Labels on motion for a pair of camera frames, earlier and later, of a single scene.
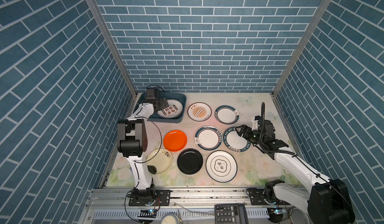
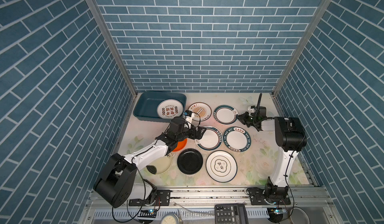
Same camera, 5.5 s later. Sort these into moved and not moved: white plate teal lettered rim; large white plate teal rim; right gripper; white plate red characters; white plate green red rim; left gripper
Moved: left gripper; right gripper
Not moved: white plate red characters; large white plate teal rim; white plate green red rim; white plate teal lettered rim
